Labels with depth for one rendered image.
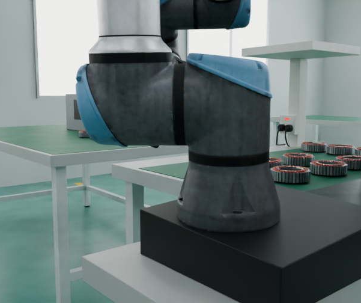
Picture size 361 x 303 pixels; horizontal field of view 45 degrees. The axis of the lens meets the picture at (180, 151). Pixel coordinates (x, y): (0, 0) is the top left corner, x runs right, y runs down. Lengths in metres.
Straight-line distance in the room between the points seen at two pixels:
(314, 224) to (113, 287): 0.29
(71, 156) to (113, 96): 1.35
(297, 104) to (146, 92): 1.60
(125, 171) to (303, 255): 1.07
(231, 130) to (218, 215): 0.11
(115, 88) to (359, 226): 0.37
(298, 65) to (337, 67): 6.63
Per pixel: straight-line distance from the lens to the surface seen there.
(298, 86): 2.13
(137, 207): 1.59
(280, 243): 0.56
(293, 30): 8.18
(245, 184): 0.58
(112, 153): 2.01
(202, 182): 0.59
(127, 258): 0.69
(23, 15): 5.24
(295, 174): 1.24
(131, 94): 0.57
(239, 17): 0.87
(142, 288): 0.59
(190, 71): 0.58
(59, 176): 1.95
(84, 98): 0.59
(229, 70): 0.56
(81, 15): 5.52
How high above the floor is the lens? 0.99
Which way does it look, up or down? 7 degrees down
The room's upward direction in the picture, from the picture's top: straight up
